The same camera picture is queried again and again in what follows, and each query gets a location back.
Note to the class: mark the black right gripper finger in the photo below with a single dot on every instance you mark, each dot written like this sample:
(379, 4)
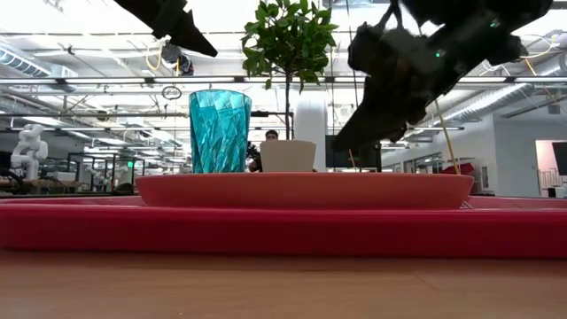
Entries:
(376, 119)

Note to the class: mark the teal faceted plastic cup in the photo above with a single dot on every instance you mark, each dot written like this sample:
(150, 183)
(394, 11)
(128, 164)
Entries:
(220, 133)

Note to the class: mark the red plastic tray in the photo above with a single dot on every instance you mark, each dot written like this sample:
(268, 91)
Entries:
(283, 232)

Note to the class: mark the green leafy plant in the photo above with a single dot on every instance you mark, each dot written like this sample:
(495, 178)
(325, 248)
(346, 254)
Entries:
(288, 49)

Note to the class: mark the black metal rack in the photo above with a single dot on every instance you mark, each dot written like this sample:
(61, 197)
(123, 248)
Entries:
(113, 156)

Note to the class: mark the red storage bins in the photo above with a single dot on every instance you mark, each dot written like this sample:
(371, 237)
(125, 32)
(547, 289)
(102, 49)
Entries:
(460, 168)

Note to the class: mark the orange round plate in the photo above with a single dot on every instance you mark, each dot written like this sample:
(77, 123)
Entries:
(301, 190)

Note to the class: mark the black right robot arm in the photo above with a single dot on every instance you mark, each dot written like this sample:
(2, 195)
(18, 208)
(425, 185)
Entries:
(487, 9)

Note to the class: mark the dark wall screen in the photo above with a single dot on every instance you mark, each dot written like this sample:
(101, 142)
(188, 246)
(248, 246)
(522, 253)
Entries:
(561, 157)

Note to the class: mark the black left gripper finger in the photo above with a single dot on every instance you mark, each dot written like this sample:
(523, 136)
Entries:
(188, 33)

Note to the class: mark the white plant pot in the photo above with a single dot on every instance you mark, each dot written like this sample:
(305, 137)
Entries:
(288, 157)

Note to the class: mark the white column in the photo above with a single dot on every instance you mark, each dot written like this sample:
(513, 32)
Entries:
(312, 115)

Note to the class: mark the person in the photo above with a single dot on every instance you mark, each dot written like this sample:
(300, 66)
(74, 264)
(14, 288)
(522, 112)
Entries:
(254, 155)

